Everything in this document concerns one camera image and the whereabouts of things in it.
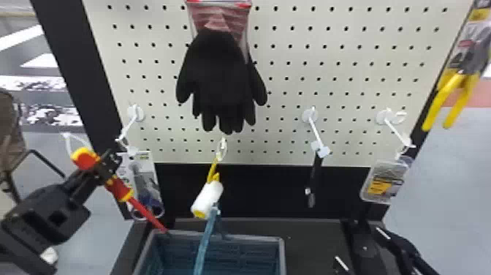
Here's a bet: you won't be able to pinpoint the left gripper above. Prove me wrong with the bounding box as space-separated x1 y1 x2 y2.
61 148 124 201

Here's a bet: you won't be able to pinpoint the red yellow screwdriver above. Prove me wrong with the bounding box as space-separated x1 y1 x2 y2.
69 146 170 233

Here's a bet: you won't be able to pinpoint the blue scissors on card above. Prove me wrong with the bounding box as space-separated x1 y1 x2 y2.
115 149 167 222

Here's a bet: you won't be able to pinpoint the brown chair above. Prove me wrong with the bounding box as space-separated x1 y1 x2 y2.
0 88 67 204

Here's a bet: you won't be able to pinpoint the white paint roller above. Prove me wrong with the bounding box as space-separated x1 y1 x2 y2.
190 161 225 221

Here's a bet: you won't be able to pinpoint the blue basket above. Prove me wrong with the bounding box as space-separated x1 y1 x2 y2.
132 205 287 275

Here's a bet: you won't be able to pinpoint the black gloves pair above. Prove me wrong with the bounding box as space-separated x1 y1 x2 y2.
175 0 269 135

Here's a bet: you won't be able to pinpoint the black hand tool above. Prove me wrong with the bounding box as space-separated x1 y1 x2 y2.
304 151 325 209

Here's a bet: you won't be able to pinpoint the white pegboard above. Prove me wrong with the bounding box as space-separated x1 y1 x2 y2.
29 0 480 275

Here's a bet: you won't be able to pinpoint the clear screw packet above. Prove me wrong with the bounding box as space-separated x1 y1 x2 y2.
359 154 414 205

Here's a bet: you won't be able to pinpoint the yellow pliers on card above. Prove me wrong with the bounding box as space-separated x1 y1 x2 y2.
420 0 491 132

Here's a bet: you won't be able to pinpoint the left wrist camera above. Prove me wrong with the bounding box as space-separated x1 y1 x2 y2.
1 183 92 247

